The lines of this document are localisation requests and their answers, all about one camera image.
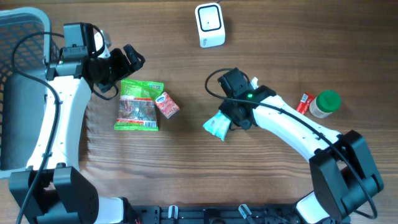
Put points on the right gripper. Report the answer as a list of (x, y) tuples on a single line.
[(226, 106)]

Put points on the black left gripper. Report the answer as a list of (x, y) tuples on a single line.
[(124, 68)]

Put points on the teal packet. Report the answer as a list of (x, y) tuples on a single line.
[(219, 124)]

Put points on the red stick packet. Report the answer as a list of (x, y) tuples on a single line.
[(304, 103)]

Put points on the green lid jar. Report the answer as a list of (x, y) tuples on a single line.
[(326, 103)]

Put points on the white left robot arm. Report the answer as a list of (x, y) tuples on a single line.
[(51, 188)]

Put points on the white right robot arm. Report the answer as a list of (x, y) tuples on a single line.
[(344, 174)]

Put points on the white barcode scanner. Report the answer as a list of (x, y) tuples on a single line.
[(210, 25)]

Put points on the green snack bag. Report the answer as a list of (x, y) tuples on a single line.
[(137, 110)]

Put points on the grey plastic shopping basket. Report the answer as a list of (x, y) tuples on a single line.
[(22, 100)]

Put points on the black mounting rail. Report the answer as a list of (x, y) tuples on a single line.
[(266, 214)]

